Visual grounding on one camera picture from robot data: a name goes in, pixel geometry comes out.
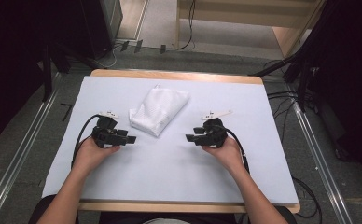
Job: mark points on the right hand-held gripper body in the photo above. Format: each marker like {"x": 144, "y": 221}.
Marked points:
{"x": 215, "y": 135}

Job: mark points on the person's right hand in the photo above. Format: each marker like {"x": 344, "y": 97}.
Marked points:
{"x": 227, "y": 155}

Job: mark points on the person's dark clothing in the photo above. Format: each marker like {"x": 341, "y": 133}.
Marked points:
{"x": 201, "y": 217}

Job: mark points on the light wooden shelf frame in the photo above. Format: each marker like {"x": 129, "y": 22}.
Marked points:
{"x": 241, "y": 14}

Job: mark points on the pale blue table mat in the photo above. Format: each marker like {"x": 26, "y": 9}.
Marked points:
{"x": 169, "y": 174}

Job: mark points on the white mesh laundry bag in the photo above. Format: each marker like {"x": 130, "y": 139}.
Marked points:
{"x": 159, "y": 109}

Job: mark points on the wooden table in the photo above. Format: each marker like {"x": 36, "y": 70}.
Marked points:
{"x": 176, "y": 74}

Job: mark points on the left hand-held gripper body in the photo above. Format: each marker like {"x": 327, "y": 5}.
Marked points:
{"x": 106, "y": 133}

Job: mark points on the dark curtain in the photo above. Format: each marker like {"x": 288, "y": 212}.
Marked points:
{"x": 11, "y": 62}
{"x": 347, "y": 77}

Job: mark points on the person's left hand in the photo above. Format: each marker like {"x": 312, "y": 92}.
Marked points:
{"x": 89, "y": 155}

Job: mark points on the black cabinet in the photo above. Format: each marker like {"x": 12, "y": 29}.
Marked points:
{"x": 100, "y": 25}

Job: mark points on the metal floor rail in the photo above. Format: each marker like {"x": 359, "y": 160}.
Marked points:
{"x": 322, "y": 168}
{"x": 17, "y": 161}

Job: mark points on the black metal stand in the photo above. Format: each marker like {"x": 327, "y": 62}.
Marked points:
{"x": 47, "y": 74}
{"x": 275, "y": 65}

